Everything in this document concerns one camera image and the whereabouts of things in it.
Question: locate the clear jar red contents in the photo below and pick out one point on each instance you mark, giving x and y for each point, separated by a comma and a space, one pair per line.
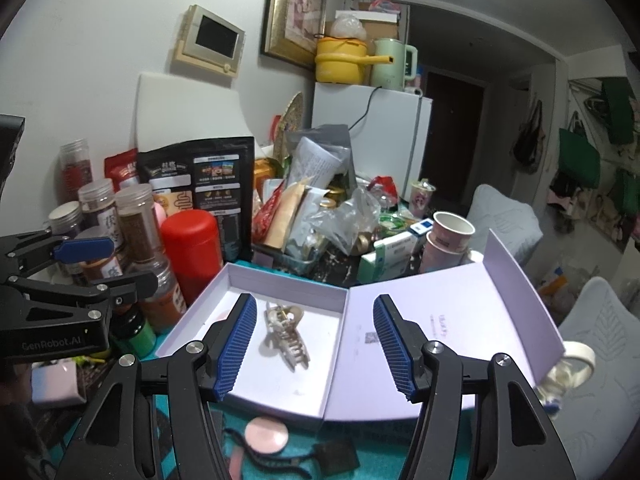
75, 170

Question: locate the clear jar dark contents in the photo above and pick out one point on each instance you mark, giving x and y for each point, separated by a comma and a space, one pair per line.
97, 205

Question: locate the white fridge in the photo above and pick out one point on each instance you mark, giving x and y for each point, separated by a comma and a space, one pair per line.
385, 135

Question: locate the white pink small box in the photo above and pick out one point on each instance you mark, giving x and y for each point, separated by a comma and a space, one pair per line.
57, 382

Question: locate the white ceramic bunny teapot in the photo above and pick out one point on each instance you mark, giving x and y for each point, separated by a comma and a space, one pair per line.
565, 375

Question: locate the beige hair claw clip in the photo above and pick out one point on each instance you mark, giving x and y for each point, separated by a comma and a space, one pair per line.
285, 335

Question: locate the white blue medicine box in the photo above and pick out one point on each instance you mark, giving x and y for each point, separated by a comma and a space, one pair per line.
421, 227

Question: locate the woven round fan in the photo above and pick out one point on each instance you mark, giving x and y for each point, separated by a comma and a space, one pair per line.
292, 120

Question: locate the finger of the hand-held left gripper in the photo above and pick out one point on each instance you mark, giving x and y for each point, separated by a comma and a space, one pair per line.
85, 249
135, 285

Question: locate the black hanging bag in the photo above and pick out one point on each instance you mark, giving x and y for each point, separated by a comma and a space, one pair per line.
529, 142

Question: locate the clear jar brown powder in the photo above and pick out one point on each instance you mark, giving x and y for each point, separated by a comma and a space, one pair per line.
140, 225

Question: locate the clear plastic bag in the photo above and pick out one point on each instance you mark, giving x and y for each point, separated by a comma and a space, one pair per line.
347, 27

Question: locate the green tote bag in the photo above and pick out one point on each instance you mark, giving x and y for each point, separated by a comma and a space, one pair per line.
577, 160
617, 110

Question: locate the printed white paper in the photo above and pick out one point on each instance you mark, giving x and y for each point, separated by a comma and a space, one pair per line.
317, 162

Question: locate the white board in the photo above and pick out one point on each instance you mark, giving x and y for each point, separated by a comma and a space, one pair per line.
185, 110

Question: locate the silver lid dark jar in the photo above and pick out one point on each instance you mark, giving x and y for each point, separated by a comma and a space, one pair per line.
65, 217

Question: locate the labelled jar orange powder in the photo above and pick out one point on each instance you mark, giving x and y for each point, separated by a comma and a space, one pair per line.
107, 269

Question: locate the yellow pot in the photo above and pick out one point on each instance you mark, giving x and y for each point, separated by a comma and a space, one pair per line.
340, 62

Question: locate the dark wooden door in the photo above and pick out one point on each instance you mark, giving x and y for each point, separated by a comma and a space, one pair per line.
452, 135

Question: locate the small floral cup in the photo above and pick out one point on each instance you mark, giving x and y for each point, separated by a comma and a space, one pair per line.
421, 200

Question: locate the red snack pouch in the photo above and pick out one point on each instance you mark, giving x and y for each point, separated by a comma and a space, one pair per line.
122, 170

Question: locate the grey plastic bag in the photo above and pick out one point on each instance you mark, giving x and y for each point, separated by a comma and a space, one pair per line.
325, 135

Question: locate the lavender cardboard box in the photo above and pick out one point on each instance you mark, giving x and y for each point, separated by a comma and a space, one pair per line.
325, 365

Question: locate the dark grey hair clip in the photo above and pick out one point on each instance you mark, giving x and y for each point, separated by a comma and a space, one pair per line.
337, 459

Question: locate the red plastic wrapper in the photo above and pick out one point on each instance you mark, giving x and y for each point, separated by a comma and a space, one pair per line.
262, 220

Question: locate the beige paper packet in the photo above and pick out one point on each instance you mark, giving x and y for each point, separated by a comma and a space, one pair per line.
282, 220

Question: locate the wall intercom panel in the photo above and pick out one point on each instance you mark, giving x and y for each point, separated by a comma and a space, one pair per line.
212, 37

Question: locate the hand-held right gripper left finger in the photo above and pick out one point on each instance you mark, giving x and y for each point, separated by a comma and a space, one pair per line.
234, 352

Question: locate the red white plastic bag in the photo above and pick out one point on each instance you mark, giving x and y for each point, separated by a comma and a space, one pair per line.
382, 187

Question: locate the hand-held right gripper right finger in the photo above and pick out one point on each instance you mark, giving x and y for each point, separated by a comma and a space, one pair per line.
395, 352

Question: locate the black printed pouch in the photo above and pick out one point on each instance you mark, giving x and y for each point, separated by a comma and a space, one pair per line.
210, 185

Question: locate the pale green kettle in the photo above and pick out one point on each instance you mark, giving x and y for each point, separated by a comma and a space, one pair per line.
392, 65

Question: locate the pink round tin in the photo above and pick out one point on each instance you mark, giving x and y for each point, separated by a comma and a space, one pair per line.
266, 434

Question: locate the clear bottle red spice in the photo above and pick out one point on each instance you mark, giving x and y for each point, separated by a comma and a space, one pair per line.
162, 305

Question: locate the white green medicine box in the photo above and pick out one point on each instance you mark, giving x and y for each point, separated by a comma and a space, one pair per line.
387, 257

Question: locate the green jar black lid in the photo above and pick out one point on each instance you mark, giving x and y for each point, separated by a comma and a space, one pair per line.
135, 335

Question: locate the teal printed mat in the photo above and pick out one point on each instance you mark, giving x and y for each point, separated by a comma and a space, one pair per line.
372, 442

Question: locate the red canister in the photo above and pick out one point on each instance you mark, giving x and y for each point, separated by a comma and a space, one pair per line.
192, 255

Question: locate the gold framed picture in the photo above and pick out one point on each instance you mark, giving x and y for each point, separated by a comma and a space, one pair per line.
295, 10

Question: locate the black hair claw clip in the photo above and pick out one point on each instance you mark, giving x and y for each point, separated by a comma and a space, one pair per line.
260, 459

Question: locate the clear plastic tray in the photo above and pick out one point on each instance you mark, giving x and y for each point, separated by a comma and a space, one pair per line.
287, 260

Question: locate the crumpled clear plastic bags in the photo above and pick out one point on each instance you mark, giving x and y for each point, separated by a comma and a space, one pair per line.
345, 220

